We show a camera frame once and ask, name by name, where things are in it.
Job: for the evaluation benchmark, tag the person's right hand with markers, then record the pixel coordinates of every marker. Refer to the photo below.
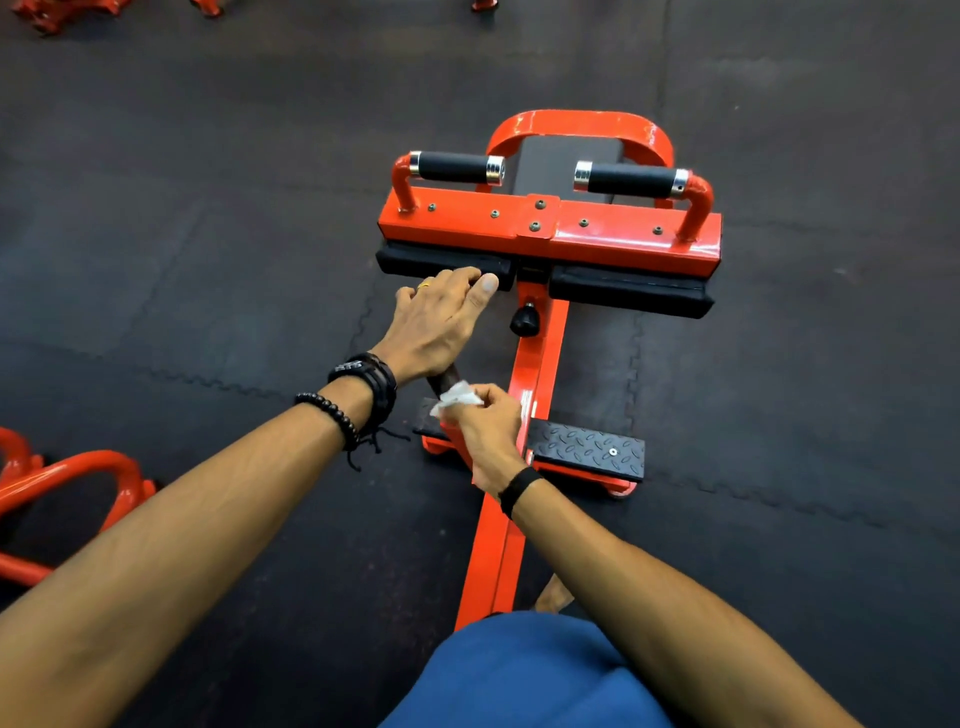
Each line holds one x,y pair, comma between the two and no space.
491,439

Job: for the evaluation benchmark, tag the person's left hand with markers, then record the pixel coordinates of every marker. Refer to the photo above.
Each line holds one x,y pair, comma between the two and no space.
427,330

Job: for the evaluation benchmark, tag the person's left thumb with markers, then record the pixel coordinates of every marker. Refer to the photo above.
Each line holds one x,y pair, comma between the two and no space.
481,291

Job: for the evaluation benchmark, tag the person's right thumb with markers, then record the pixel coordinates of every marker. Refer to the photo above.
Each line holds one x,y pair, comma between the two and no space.
489,394

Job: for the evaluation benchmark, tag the person's left little finger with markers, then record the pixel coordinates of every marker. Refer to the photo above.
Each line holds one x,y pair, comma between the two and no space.
403,297

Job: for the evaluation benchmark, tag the person's left middle finger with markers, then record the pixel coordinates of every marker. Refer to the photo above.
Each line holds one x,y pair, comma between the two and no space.
437,281

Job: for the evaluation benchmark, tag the black cushion pad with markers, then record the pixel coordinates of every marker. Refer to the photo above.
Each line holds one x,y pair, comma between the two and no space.
420,259
630,289

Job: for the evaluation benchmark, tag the white tissue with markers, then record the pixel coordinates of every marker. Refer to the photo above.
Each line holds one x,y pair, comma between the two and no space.
454,396

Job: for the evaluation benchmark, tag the person's right forearm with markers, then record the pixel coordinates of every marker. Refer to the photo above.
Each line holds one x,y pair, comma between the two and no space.
675,622

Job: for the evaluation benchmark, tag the person's left forearm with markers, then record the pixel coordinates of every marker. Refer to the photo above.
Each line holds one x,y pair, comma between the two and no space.
172,555

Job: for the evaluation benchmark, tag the black adjustment knob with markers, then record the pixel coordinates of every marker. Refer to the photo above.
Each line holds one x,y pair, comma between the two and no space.
525,321

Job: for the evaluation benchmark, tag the black checker footplate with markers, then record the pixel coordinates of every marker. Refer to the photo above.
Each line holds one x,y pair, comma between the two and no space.
426,421
589,450

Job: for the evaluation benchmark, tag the black wristband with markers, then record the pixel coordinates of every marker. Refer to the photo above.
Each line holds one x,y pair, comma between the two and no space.
519,489

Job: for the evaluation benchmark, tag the person's bare foot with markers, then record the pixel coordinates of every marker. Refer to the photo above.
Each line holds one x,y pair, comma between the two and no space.
553,596

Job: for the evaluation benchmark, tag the orange equipment foot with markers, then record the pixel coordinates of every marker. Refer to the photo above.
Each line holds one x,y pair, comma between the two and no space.
484,4
207,6

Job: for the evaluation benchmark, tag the blue shorts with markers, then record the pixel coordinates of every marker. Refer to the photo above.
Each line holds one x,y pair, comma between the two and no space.
525,675

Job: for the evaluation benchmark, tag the orange equipment base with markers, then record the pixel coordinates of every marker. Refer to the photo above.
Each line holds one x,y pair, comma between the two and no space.
52,11

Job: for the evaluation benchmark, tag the orange gym machine frame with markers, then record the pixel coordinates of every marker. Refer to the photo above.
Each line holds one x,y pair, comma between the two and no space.
540,225

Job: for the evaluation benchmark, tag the orange tubular gym frame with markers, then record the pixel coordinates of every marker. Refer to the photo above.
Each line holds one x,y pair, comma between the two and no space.
67,472

